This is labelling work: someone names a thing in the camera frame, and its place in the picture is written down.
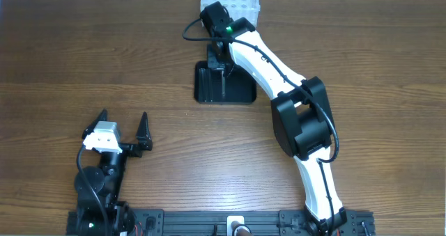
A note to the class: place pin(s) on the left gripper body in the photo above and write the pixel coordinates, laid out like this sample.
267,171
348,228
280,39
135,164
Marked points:
131,149

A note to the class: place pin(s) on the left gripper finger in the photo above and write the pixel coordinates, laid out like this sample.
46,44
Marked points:
144,133
97,119

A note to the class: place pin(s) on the clear test tube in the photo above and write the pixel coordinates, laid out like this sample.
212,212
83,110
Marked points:
223,88
209,86

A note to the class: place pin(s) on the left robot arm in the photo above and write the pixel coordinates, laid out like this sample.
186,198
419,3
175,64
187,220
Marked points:
91,181

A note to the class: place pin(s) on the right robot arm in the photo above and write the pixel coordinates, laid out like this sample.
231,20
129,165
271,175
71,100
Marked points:
265,65

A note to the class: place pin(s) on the black tray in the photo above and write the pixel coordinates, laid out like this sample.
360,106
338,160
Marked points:
244,90

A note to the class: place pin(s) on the white test tube rack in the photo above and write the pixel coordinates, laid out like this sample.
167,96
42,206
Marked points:
248,6

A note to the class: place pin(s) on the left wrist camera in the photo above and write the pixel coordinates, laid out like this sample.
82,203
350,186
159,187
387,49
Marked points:
102,138

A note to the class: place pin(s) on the mounting rail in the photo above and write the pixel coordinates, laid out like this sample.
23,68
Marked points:
195,224

